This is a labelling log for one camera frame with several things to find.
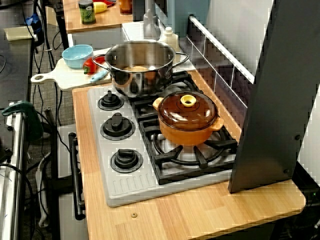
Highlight grey stove top panel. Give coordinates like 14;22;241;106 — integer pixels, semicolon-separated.
86;71;238;208

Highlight yellow toy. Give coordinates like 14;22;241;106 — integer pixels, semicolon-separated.
93;1;110;14

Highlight yellow food piece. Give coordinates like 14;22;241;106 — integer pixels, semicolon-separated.
124;65;150;73

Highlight silver metal rail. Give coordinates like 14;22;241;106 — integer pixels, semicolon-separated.
0;109;27;240

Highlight white bottle top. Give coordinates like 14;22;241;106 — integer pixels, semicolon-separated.
159;26;180;48

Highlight stainless steel pot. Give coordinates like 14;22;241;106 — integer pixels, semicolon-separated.
91;39;190;99

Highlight grey toy faucet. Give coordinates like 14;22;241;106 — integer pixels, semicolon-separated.
142;0;161;41

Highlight orange jar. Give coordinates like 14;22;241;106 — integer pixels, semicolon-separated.
118;0;133;15

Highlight black oven door handle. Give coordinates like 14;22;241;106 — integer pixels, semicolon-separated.
68;132;86;221

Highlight red toy pepper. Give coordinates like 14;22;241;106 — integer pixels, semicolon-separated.
83;56;106;75

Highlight green tin can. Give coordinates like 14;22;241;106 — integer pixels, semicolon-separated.
78;0;97;25

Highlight orange toy pot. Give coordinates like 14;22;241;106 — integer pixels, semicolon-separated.
152;96;225;147

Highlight toy knife blue handle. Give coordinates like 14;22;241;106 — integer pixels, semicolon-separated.
89;69;110;84

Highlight pale wooden cutting board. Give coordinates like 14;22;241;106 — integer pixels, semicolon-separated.
30;47;113;92

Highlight black burner grate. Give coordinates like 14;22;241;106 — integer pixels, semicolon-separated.
128;71;198;121
138;117;238;186

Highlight black stove knob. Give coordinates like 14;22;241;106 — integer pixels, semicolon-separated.
97;90;125;112
100;112;136;141
110;148;144;174

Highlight brown glass lid yellow knob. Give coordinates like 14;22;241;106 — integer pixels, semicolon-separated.
157;90;220;131

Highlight teal toy cabinet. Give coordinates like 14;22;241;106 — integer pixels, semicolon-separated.
154;0;211;38

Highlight dark grey side panel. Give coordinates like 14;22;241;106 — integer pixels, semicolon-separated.
227;0;320;194

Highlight black box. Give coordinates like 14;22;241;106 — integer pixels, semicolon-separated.
131;0;146;23

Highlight light blue bowl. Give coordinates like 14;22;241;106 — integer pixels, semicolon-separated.
61;44;94;70

